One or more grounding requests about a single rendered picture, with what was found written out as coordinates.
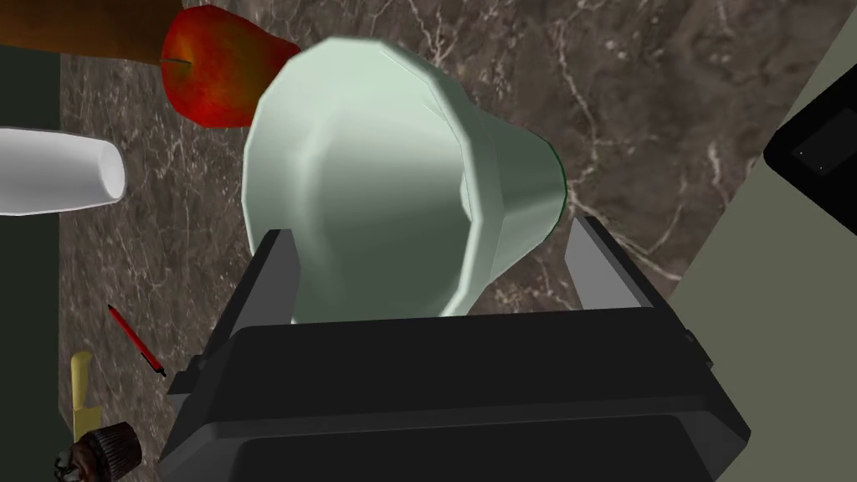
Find pale green cup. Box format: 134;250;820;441
241;36;569;326

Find white cylinder cup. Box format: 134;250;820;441
0;126;127;218

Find red apple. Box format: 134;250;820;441
160;5;302;130

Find red pen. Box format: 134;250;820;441
107;305;167;378

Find brown wooden block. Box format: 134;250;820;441
0;0;185;66

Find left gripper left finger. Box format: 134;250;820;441
198;228;302;358

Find black flat device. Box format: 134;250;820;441
762;63;857;237

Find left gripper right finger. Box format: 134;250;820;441
565;215;673;312

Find yellow knife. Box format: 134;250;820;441
70;351;105;444

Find chocolate cupcake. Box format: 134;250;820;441
54;421;144;482

